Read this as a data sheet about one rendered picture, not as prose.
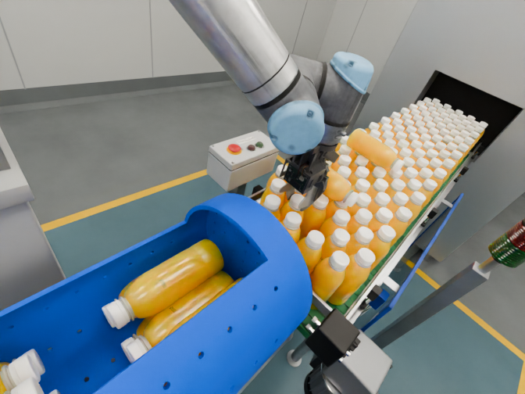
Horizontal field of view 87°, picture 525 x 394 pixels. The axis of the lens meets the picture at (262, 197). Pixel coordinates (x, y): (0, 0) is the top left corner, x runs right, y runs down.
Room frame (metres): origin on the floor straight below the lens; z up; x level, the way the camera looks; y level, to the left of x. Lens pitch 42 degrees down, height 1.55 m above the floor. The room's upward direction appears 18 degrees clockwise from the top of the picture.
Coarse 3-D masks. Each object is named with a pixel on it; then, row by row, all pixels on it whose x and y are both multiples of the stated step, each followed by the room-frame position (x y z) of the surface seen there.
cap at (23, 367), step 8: (16, 360) 0.06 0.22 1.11; (24, 360) 0.06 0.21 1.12; (32, 360) 0.07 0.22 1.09; (16, 368) 0.05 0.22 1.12; (24, 368) 0.06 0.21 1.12; (32, 368) 0.06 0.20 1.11; (16, 376) 0.05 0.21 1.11; (24, 376) 0.05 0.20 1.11; (32, 376) 0.05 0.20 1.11; (40, 376) 0.06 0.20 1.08; (16, 384) 0.04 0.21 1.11
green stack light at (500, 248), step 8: (496, 240) 0.50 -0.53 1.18; (504, 240) 0.49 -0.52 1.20; (488, 248) 0.49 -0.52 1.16; (496, 248) 0.48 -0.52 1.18; (504, 248) 0.47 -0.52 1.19; (512, 248) 0.47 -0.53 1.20; (496, 256) 0.47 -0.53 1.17; (504, 256) 0.46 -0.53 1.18; (512, 256) 0.46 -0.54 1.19; (520, 256) 0.46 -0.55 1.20; (504, 264) 0.46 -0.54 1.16; (512, 264) 0.45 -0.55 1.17; (520, 264) 0.46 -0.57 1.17
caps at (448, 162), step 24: (384, 120) 1.24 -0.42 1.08; (408, 120) 1.32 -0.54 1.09; (456, 120) 1.54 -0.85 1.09; (408, 144) 1.07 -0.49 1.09; (432, 144) 1.15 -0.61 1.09; (360, 168) 0.78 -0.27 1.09; (408, 168) 0.88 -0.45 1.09; (360, 192) 0.65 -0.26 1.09; (384, 216) 0.58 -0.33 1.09; (408, 216) 0.62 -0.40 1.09
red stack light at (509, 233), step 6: (522, 222) 0.50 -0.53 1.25; (510, 228) 0.51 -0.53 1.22; (516, 228) 0.49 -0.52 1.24; (522, 228) 0.48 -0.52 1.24; (510, 234) 0.49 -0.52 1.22; (516, 234) 0.48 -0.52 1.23; (522, 234) 0.47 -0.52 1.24; (510, 240) 0.48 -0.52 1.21; (516, 240) 0.47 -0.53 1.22; (522, 240) 0.47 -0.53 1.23; (516, 246) 0.46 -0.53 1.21; (522, 246) 0.46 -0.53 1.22
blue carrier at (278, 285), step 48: (144, 240) 0.27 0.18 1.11; (192, 240) 0.35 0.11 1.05; (240, 240) 0.33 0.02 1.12; (288, 240) 0.28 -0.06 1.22; (48, 288) 0.15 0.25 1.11; (96, 288) 0.19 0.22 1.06; (240, 288) 0.18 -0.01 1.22; (288, 288) 0.22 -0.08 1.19; (0, 336) 0.09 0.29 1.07; (48, 336) 0.11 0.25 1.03; (96, 336) 0.14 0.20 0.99; (192, 336) 0.11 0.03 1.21; (240, 336) 0.14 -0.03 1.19; (288, 336) 0.20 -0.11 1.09; (48, 384) 0.06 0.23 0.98; (96, 384) 0.08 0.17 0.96; (144, 384) 0.06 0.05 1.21; (192, 384) 0.08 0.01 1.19; (240, 384) 0.11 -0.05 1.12
